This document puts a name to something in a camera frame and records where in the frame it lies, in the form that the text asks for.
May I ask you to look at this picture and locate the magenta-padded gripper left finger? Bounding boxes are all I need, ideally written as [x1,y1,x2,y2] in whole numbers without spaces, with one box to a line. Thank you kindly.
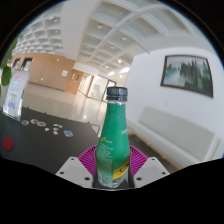
[54,144,99,189]

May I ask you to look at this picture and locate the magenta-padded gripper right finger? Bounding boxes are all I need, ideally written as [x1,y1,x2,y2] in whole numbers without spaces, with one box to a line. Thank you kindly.
[127,144,171,189]

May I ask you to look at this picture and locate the green plastic drink bottle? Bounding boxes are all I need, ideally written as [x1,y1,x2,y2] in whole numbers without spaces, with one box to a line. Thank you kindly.
[92,86,132,190]

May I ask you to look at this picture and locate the long white bench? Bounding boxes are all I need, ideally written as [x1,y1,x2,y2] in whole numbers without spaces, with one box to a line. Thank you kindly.
[126,105,224,169]

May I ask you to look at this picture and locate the flat round red coaster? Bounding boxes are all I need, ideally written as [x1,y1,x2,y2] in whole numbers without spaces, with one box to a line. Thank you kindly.
[2,137,15,151]

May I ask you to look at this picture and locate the framed landscape painting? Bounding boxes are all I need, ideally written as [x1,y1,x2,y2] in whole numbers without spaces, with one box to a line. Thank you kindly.
[160,54,214,99]

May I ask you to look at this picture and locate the round ceiling lights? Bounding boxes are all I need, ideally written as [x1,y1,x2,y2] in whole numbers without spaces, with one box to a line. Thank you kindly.
[46,16,134,76]

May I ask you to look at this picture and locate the green potted plant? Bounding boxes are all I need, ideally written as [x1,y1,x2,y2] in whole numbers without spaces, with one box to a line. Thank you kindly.
[0,33,24,98]

